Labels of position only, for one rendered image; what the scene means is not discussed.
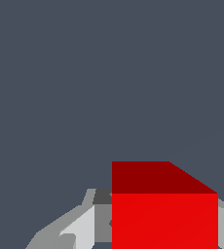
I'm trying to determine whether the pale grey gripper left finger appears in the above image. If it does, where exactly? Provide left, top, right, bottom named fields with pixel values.
left=24, top=188, right=113, bottom=249

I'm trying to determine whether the red cube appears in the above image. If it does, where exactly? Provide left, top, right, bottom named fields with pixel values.
left=111, top=160, right=219, bottom=249

